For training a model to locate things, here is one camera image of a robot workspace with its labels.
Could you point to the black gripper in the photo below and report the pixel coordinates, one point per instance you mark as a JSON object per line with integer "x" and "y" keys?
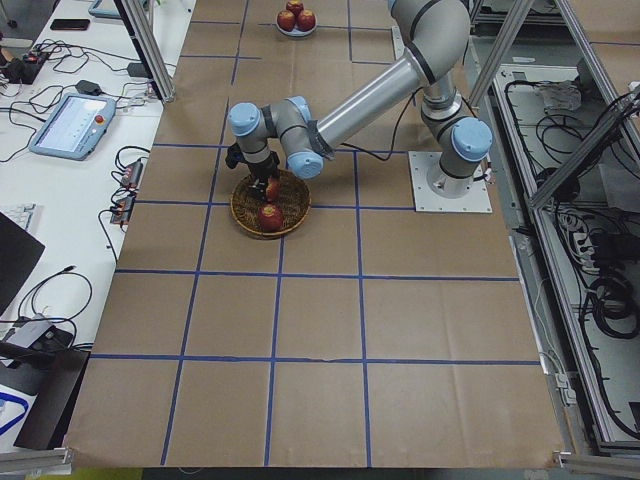
{"x": 262, "y": 170}

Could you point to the yellow red apple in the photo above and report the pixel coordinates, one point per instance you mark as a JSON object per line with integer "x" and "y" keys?
{"x": 272, "y": 191}

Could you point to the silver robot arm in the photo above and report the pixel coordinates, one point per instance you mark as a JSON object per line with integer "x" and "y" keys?
{"x": 435, "y": 35}

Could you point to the dark red basket apple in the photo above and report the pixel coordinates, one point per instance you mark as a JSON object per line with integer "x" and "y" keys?
{"x": 270, "y": 218}

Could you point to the woven wicker basket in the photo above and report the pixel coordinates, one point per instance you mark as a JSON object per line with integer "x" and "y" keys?
{"x": 294, "y": 201}

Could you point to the light blue plate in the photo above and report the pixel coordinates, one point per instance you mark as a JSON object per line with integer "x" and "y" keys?
{"x": 296, "y": 32}

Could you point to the red apple on plate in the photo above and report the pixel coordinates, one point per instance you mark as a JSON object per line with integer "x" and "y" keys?
{"x": 306, "y": 20}
{"x": 286, "y": 20}
{"x": 295, "y": 6}

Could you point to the teach pendant tablet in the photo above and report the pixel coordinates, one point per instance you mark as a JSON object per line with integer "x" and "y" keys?
{"x": 75, "y": 127}

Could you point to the black power adapter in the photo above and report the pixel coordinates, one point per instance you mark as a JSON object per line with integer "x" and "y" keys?
{"x": 86, "y": 87}

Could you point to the white keyboard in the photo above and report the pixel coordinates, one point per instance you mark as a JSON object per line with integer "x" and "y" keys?
{"x": 25, "y": 215}

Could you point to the black laptop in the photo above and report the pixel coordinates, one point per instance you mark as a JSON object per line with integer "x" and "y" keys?
{"x": 20, "y": 253}

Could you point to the black smartphone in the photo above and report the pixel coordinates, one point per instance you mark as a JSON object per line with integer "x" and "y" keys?
{"x": 69, "y": 24}

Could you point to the aluminium frame post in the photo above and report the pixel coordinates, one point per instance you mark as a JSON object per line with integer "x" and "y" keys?
{"x": 141, "y": 35}

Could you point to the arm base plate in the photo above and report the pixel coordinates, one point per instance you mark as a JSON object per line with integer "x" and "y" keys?
{"x": 435, "y": 192}

